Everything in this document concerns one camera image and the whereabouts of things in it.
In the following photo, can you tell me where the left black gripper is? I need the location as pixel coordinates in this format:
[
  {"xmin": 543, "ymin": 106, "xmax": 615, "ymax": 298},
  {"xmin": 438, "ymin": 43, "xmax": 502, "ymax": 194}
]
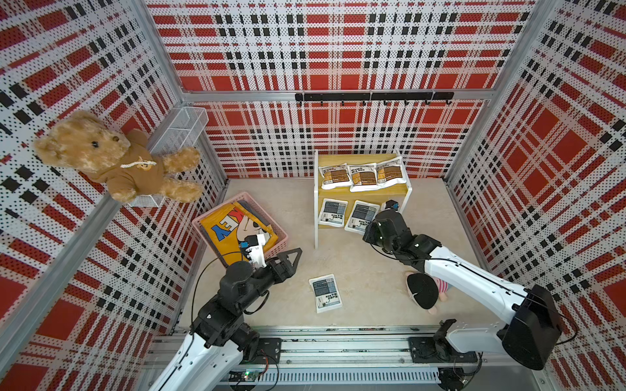
[{"xmin": 238, "ymin": 248, "xmax": 302, "ymax": 311}]

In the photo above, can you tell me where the blue coffee bag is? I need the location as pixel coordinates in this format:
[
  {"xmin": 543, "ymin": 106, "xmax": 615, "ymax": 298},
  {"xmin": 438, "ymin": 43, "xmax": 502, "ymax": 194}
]
[
  {"xmin": 344, "ymin": 200, "xmax": 380, "ymax": 236},
  {"xmin": 318, "ymin": 198, "xmax": 348, "ymax": 228},
  {"xmin": 309, "ymin": 274, "xmax": 342, "ymax": 314}
]

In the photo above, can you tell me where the brown coffee bag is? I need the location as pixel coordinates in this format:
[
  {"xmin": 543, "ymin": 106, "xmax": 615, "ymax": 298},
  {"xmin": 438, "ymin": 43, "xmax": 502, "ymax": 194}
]
[
  {"xmin": 376, "ymin": 156, "xmax": 407, "ymax": 188},
  {"xmin": 319, "ymin": 163, "xmax": 352, "ymax": 190},
  {"xmin": 348, "ymin": 163, "xmax": 379, "ymax": 192}
]

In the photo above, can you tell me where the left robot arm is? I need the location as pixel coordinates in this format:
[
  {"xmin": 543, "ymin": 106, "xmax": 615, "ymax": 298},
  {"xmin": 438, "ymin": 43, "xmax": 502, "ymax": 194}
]
[{"xmin": 150, "ymin": 248, "xmax": 303, "ymax": 390}]

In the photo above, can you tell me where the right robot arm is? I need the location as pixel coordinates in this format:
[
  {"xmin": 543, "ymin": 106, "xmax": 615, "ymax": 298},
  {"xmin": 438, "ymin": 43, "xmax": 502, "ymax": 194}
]
[{"xmin": 363, "ymin": 209, "xmax": 563, "ymax": 371}]

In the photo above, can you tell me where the yellow two-tier shelf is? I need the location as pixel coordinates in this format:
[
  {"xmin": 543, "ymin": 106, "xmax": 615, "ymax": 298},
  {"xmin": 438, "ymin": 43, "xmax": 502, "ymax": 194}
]
[{"xmin": 313, "ymin": 150, "xmax": 412, "ymax": 249}]

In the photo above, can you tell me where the pink plastic basket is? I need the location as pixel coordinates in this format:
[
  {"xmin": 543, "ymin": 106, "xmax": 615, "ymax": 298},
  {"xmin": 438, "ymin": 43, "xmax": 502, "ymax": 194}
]
[{"xmin": 192, "ymin": 192, "xmax": 289, "ymax": 267}]

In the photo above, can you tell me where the yellow printed cloth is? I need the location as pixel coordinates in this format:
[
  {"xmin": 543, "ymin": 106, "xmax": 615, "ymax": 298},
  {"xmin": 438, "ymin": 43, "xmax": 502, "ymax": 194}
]
[{"xmin": 200, "ymin": 201, "xmax": 279, "ymax": 266}]

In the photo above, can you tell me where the small doll black hat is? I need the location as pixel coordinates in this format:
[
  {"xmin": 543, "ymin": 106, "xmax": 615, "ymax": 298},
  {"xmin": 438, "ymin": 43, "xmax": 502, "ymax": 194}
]
[{"xmin": 404, "ymin": 271, "xmax": 451, "ymax": 315}]

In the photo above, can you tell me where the green circuit board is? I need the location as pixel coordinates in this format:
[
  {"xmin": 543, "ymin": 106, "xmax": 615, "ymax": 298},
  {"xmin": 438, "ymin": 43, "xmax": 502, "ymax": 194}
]
[{"xmin": 228, "ymin": 370, "xmax": 262, "ymax": 384}]

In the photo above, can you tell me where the brown teddy bear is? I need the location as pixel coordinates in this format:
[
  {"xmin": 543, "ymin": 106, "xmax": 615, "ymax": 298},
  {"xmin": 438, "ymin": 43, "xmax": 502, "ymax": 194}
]
[{"xmin": 34, "ymin": 110, "xmax": 202, "ymax": 204}]

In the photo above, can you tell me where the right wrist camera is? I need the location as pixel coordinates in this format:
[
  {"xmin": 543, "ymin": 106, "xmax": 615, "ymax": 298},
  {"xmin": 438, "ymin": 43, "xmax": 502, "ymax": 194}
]
[{"xmin": 384, "ymin": 200, "xmax": 399, "ymax": 212}]

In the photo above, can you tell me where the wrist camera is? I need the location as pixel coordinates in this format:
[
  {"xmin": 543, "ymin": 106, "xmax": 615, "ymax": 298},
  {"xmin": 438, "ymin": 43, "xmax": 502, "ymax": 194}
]
[
  {"xmin": 384, "ymin": 200, "xmax": 399, "ymax": 212},
  {"xmin": 240, "ymin": 233, "xmax": 270, "ymax": 270}
]

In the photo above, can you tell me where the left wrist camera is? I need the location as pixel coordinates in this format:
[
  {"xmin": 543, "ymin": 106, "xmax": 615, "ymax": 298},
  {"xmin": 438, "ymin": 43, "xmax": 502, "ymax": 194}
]
[{"xmin": 240, "ymin": 233, "xmax": 270, "ymax": 270}]

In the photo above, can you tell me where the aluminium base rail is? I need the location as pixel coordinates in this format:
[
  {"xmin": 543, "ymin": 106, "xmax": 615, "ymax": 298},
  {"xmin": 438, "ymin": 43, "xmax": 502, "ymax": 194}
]
[{"xmin": 141, "ymin": 325, "xmax": 549, "ymax": 387}]

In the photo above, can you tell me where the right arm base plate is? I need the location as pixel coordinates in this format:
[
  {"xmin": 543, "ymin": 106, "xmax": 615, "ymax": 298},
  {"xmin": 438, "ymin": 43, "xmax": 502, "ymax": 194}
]
[{"xmin": 409, "ymin": 337, "xmax": 479, "ymax": 364}]

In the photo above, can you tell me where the black hook rail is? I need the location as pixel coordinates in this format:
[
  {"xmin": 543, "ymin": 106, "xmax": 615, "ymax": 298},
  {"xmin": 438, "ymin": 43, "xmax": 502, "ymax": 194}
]
[{"xmin": 294, "ymin": 91, "xmax": 455, "ymax": 104}]

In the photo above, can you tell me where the clear wire wall basket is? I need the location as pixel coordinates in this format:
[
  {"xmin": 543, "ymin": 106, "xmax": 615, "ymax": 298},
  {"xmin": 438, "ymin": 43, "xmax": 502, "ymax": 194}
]
[{"xmin": 127, "ymin": 107, "xmax": 208, "ymax": 208}]

